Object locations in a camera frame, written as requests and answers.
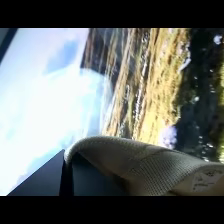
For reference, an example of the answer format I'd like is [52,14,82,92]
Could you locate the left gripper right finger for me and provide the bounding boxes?
[68,152,131,197]

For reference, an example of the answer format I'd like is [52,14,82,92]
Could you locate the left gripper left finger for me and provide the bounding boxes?
[7,149,66,197]

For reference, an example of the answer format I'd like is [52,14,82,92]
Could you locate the beige knitted garment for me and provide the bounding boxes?
[63,135,224,197]

